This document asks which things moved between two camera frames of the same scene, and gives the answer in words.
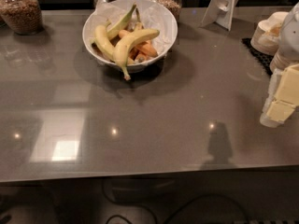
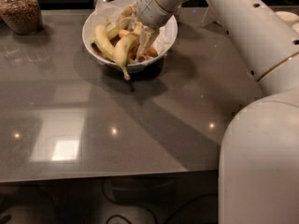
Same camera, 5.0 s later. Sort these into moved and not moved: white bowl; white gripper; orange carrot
Moved: white gripper
Not moved: orange carrot; white bowl
